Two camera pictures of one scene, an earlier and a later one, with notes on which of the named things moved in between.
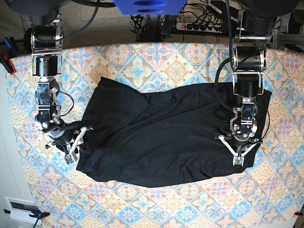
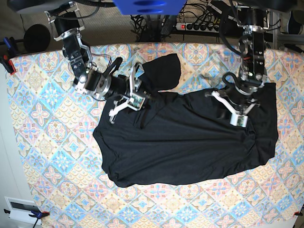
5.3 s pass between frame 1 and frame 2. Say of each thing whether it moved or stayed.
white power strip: stayed
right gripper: moved
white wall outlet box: stayed
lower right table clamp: stayed
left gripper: moved
